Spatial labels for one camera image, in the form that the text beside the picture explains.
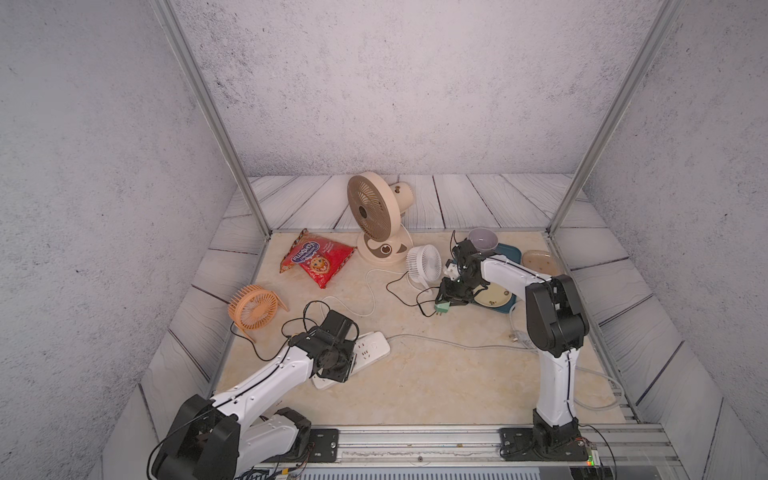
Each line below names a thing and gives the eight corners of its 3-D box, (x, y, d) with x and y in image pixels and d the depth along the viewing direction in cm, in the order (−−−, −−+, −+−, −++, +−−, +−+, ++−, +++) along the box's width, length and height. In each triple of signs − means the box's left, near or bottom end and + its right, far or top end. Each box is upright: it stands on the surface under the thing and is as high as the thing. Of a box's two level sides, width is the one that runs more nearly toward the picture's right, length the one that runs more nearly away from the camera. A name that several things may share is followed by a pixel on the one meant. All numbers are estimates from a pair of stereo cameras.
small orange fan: (236, 325, 96) (219, 304, 86) (271, 298, 103) (258, 275, 93) (252, 342, 92) (236, 322, 83) (287, 312, 99) (276, 290, 89)
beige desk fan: (354, 271, 111) (342, 203, 87) (358, 234, 123) (349, 165, 99) (410, 271, 110) (415, 203, 86) (409, 234, 123) (412, 165, 99)
